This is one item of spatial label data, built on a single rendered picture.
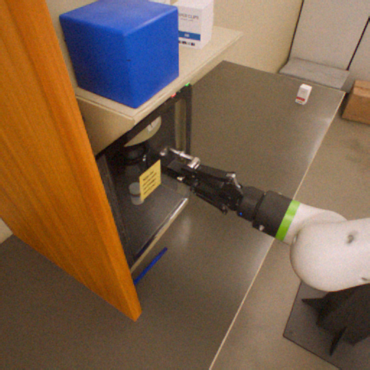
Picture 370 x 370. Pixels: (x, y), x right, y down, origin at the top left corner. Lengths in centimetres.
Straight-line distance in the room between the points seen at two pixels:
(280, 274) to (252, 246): 108
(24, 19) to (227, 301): 73
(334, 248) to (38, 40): 44
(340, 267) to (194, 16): 43
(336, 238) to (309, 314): 144
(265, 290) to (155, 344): 121
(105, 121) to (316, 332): 169
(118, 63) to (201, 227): 67
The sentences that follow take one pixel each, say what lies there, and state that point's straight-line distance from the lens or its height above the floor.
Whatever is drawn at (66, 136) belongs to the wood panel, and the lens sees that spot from 33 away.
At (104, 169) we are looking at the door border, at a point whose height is 136.
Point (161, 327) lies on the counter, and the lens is 80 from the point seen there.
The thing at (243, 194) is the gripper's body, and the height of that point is 123.
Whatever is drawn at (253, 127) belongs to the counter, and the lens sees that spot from 133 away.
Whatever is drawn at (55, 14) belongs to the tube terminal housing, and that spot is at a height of 160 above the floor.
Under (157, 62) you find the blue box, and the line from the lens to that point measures 38.
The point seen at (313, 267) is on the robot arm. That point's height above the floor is 130.
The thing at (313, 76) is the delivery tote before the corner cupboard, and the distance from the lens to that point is 329.
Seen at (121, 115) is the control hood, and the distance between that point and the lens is 37.
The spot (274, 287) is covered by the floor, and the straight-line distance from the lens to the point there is 193.
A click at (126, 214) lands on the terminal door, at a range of 65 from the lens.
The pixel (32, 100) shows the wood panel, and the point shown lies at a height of 156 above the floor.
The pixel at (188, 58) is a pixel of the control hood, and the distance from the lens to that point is 49.
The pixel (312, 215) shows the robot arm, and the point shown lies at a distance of 63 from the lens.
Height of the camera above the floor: 171
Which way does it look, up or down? 48 degrees down
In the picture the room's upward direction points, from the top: straight up
